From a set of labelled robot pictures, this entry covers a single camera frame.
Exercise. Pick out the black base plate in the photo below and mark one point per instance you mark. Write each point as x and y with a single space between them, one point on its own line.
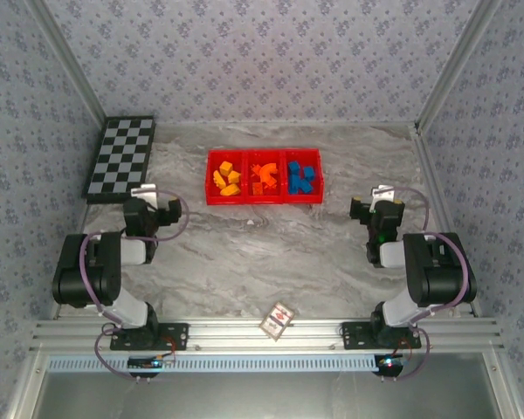
353 336
174 336

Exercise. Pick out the small yellow lego brick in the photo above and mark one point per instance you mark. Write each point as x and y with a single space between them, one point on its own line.
234 176

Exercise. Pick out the playing card box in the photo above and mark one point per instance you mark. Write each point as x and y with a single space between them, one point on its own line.
277 320

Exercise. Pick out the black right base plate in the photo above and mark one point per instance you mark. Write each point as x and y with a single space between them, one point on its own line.
353 336

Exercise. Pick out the large blue lego brick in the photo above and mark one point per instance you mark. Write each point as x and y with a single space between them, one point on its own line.
305 187

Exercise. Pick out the circuit board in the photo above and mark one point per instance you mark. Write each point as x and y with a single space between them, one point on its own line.
150 362
390 362

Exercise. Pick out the aluminium corner post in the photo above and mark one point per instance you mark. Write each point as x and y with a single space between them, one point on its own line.
67 65
455 65

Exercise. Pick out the left circuit board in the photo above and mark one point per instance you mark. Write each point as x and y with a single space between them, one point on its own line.
150 362

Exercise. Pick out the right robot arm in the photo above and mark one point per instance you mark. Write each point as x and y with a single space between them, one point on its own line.
436 270

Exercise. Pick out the black grey checkerboard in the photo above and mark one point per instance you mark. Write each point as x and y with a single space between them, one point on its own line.
120 157

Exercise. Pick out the right circuit board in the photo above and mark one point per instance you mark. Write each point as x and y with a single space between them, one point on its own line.
390 362

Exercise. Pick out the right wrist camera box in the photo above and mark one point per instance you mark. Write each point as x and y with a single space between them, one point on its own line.
383 193

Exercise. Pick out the aluminium front rail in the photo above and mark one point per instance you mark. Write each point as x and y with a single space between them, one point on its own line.
236 334

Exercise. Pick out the orange lego arch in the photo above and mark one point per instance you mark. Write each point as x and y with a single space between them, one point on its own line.
269 170

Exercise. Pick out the large yellow lego brick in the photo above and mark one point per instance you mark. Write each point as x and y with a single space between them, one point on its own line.
229 190

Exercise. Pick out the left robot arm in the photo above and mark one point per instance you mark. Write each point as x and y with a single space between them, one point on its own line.
91 270

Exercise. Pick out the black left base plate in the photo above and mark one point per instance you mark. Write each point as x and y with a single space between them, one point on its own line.
174 336

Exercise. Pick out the red three-compartment bin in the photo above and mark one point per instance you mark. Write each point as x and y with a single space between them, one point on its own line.
244 198

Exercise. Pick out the long orange lego brick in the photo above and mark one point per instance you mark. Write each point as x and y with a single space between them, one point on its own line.
256 171

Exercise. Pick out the aluminium back rail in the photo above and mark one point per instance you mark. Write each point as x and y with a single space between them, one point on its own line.
288 124

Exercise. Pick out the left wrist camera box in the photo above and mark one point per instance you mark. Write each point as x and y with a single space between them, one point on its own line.
145 193

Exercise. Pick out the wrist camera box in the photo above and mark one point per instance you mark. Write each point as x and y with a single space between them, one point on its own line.
383 193
145 193

